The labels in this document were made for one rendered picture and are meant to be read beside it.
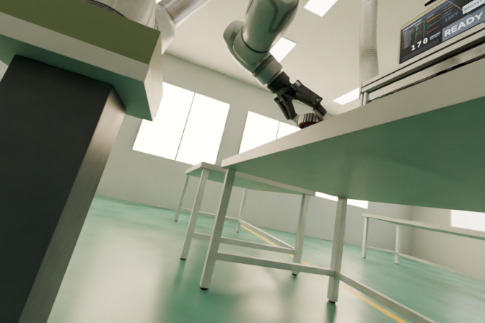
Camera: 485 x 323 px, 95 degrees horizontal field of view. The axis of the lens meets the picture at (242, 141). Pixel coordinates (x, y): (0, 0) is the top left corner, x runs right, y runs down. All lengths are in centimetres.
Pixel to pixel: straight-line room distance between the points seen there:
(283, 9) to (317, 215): 583
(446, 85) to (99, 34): 58
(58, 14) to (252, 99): 526
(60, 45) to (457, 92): 61
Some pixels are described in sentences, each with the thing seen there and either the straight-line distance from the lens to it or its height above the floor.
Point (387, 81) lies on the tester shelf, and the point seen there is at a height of 107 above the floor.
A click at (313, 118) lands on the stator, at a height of 82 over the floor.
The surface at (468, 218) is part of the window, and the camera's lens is 787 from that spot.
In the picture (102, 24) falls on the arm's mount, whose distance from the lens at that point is 57.
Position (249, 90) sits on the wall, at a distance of 574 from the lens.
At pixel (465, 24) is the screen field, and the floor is 116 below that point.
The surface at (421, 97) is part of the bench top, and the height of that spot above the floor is 72.
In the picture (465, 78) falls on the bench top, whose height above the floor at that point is 73.
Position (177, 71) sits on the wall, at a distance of 555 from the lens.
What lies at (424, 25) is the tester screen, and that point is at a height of 125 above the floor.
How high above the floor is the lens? 53
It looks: 14 degrees up
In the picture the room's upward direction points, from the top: 13 degrees clockwise
